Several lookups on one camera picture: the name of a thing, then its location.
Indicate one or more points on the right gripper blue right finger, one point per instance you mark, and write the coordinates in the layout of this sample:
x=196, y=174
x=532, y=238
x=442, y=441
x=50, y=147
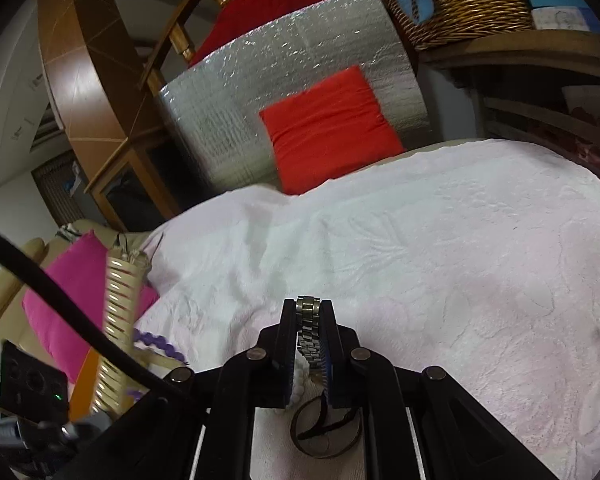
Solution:
x=352, y=374

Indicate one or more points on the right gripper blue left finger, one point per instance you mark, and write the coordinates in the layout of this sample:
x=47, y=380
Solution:
x=261, y=377

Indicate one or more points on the silver metal wristwatch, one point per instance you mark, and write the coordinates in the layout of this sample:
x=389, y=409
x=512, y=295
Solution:
x=310, y=338

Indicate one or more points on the beige hair claw clip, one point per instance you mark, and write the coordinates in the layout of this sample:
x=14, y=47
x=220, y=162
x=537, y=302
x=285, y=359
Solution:
x=124, y=281

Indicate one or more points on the orange cardboard box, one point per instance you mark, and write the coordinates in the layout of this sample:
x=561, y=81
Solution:
x=83, y=390

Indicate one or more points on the beige leather sofa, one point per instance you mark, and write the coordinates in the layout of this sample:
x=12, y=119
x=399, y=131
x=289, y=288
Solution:
x=14, y=325

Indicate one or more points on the magenta pillow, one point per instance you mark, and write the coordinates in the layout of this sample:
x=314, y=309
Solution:
x=65, y=300

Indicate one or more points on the white pink bed blanket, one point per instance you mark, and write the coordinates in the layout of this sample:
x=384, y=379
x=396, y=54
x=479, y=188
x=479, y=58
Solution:
x=483, y=258

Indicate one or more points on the red pillow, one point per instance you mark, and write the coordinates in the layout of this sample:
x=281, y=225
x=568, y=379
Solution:
x=327, y=131

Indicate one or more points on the silver foil insulation panel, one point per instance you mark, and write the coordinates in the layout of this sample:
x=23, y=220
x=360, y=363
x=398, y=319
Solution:
x=214, y=106

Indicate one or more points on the wooden cabinet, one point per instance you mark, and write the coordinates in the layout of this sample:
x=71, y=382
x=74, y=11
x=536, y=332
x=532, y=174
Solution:
x=130, y=160

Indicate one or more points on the wooden stair railing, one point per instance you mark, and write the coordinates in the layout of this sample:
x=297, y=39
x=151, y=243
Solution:
x=174, y=49

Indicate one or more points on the wooden shelf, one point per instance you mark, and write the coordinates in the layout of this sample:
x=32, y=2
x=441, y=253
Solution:
x=537, y=86

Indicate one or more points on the wicker basket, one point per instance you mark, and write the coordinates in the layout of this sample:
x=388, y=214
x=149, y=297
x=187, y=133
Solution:
x=460, y=20

